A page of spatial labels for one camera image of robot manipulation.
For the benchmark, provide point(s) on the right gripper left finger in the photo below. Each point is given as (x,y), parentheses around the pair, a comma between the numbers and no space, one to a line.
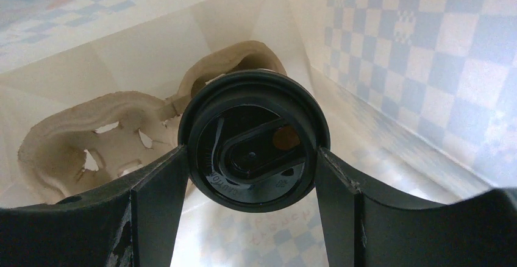
(130,221)

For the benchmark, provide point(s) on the brown pulp cup carrier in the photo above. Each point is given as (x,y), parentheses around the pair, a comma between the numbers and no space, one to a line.
(98,141)

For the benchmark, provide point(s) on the paper bag with blue handles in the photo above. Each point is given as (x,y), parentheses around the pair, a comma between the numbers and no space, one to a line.
(418,94)

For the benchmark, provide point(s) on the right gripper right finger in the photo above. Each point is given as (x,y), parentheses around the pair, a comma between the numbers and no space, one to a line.
(369,223)

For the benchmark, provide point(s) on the black cup lid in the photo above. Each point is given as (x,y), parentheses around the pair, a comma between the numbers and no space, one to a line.
(252,140)

